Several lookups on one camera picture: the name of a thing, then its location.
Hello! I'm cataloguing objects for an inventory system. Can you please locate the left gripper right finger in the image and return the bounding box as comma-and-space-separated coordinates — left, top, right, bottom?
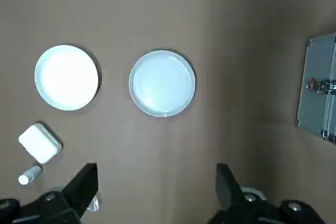
209, 163, 330, 224

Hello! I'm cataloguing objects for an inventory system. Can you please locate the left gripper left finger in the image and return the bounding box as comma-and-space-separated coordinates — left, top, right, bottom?
0, 163, 99, 224

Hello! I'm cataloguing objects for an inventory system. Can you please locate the silver aluminium medical kit case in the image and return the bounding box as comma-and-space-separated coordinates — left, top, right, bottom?
296, 31, 336, 145

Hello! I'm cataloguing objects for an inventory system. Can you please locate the white round plate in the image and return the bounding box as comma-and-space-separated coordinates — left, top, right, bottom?
34, 44, 99, 111

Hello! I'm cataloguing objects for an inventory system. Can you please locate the gray round plate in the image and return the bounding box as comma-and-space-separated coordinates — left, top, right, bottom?
128, 49, 197, 118

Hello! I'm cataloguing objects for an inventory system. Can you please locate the small white pill bottle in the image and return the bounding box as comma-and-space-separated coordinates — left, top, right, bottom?
17, 165, 43, 186

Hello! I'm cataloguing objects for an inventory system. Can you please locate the white plastic case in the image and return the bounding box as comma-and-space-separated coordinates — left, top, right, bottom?
18, 123, 63, 165

